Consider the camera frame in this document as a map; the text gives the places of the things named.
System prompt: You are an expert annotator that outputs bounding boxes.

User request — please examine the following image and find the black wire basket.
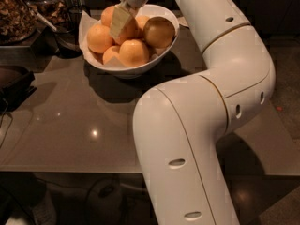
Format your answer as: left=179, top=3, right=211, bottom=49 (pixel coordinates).
left=54, top=5, right=90, bottom=59

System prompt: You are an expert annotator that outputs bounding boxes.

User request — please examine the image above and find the white ceramic bowl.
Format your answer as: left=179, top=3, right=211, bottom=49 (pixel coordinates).
left=78, top=4, right=179, bottom=79

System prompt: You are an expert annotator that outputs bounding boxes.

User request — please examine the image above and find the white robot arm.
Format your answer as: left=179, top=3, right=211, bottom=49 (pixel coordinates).
left=133, top=0, right=276, bottom=225

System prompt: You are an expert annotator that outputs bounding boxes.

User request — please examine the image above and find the black cable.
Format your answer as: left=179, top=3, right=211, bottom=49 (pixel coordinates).
left=0, top=97, right=15, bottom=150

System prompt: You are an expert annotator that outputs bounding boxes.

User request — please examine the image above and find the large glass snack jar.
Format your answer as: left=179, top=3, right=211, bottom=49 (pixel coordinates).
left=0, top=0, right=37, bottom=45

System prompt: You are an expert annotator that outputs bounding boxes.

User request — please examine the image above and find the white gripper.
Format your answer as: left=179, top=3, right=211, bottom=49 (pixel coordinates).
left=110, top=0, right=148, bottom=38

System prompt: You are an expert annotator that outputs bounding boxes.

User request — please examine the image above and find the small front left orange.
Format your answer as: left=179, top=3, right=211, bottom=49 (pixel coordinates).
left=102, top=45, right=120, bottom=65

